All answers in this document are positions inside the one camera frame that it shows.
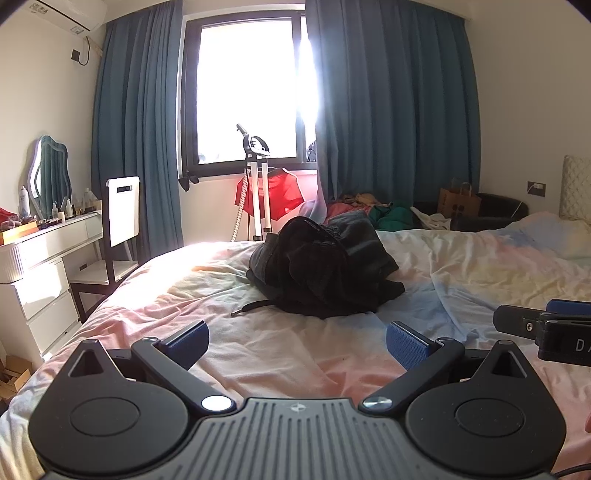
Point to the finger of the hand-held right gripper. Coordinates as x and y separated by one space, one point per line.
515 319
570 308

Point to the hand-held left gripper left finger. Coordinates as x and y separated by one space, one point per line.
190 344

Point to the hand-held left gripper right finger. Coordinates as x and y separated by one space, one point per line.
406 347

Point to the pastel bed sheet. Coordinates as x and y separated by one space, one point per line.
258 332

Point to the pastel pillow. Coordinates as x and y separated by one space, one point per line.
549 230

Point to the black armchair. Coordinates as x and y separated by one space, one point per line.
496 207

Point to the white quilted pillow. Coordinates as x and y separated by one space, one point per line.
576 187

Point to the white cloth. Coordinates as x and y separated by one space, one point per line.
431 220

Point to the green cloth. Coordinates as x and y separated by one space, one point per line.
392 217

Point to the brown paper bag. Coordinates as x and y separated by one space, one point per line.
459 201

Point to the pink cloth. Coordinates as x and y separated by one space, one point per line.
344 213

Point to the tan cloth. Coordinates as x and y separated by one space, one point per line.
364 199

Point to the small black object on windowsill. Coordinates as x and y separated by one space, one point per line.
188 181

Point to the white vanity dresser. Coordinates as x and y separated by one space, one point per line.
41 277

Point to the mauve sheer cloth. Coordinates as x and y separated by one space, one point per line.
321 203

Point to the white garment steamer stand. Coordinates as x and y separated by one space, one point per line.
256 184

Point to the red cloth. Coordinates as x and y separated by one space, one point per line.
284 194

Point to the cardboard boxes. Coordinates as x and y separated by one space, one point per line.
14 378

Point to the group of cosmetic bottles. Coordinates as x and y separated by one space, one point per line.
69 208

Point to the blue curtain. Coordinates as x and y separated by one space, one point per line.
136 134
397 101

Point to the white spray bottle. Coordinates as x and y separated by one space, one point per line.
24 203

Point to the wavy framed mirror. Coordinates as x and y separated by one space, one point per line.
48 175

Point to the dark framed window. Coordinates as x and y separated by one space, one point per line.
249 92

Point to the white air conditioner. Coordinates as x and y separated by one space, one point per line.
64 14

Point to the wall socket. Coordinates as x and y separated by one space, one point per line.
536 188

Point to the white chair with dark frame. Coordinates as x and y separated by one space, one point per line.
122 212

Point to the black wall plug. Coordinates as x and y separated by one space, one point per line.
75 55

